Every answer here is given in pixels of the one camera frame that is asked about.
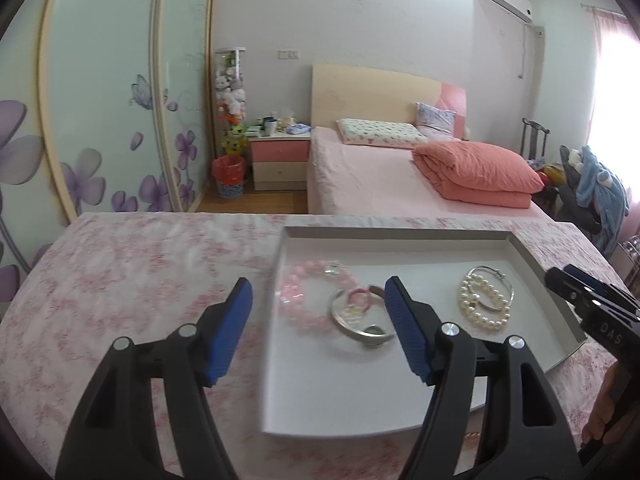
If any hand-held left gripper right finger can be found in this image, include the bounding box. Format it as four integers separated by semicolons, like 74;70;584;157
384;275;583;480

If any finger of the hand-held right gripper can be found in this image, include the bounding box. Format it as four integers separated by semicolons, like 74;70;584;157
565;264;640;311
545;267;608;313

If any pink crystal bead bracelet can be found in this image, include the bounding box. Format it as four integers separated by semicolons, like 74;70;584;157
279;259;357;333

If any red trash bin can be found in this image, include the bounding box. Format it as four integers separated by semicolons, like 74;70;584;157
211;155;246;198

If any white floral pillow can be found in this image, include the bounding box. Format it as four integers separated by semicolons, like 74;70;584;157
336;118;425;148

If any white pearl bracelet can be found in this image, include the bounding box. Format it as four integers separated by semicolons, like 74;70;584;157
459;272;512;333

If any floral glass sliding wardrobe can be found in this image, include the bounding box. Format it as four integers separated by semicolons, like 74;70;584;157
0;0;218;306

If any grey office chair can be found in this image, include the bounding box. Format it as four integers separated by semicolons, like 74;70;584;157
555;145;601;233

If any bed with pink sheet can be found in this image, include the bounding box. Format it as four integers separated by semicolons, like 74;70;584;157
306;126;556;221

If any blue plush robe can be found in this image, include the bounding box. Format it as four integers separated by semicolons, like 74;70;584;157
575;146;630;256

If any folded coral quilt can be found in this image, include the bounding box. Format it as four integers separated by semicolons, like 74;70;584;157
411;140;546;209

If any thin silver bangle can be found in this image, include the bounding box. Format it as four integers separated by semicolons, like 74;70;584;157
466;265;517;313

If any clear plush toy display tube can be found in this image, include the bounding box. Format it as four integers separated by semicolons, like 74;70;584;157
214;47;247;156

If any white wire rack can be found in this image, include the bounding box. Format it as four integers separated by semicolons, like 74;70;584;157
620;235;640;286

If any white air conditioner pipe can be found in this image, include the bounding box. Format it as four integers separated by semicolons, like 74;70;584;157
517;22;546;81

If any pink and cream nightstand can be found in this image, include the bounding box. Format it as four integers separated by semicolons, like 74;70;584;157
248;132;312;192

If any grey shallow cardboard tray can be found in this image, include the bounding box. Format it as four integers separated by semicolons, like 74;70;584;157
259;225;587;440

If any wide silver cuff bangle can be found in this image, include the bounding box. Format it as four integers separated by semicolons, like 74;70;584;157
327;285;396;348

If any dark wooden chair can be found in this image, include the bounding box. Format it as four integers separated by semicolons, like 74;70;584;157
520;118;551;161

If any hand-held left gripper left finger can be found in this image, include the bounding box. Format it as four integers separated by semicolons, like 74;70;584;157
55;277;254;480

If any yellow plush toy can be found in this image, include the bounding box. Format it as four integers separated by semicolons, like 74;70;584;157
222;127;248;156

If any purple patterned pillow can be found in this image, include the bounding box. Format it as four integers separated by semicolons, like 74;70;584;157
416;102;458;140

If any person's right hand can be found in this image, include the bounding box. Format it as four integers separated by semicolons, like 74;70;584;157
582;360;640;448

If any pink sheer curtain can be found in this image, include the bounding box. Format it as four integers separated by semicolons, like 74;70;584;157
590;7;640;241

